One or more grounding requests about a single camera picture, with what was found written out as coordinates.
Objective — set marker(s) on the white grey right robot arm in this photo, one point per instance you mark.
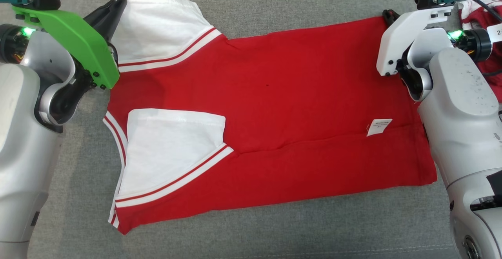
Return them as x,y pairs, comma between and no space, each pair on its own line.
462,133

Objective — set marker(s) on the white numbered label tag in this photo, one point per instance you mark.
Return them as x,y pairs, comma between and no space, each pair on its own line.
496,32

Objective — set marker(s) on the red jersey shirt white sleeves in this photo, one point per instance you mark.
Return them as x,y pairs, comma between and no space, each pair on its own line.
274,114

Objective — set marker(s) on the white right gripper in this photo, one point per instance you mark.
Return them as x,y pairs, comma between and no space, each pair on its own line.
396,39

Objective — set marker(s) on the red shorts white trim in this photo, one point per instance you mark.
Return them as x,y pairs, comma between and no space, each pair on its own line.
495,82

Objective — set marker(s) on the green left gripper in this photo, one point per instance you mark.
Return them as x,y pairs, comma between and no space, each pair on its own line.
82,47

